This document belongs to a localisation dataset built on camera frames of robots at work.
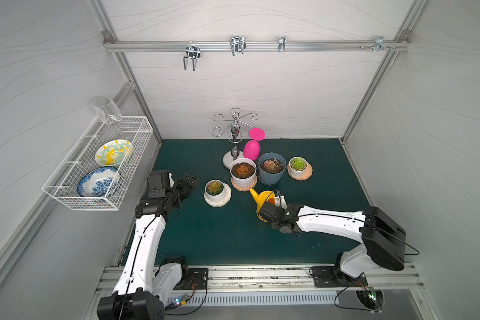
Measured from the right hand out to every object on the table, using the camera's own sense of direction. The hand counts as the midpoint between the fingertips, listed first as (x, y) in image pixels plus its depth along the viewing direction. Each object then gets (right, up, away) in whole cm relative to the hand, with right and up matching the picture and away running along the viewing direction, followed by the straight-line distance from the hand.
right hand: (279, 213), depth 86 cm
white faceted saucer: (-24, +5, +10) cm, 26 cm away
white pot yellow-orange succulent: (-29, +9, +5) cm, 31 cm away
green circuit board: (-37, -26, -17) cm, 48 cm away
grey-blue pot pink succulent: (-2, +19, +10) cm, 22 cm away
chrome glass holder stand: (-19, +35, +8) cm, 40 cm away
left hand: (-36, +13, -7) cm, 39 cm away
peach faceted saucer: (+18, +14, +18) cm, 29 cm away
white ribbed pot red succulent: (-16, +18, +8) cm, 25 cm away
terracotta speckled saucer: (-14, +9, +12) cm, 21 cm away
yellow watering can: (-8, +7, -2) cm, 11 cm away
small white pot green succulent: (+11, +20, +11) cm, 26 cm away
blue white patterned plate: (-62, +17, -23) cm, 68 cm away
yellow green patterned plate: (-62, +26, -15) cm, 69 cm away
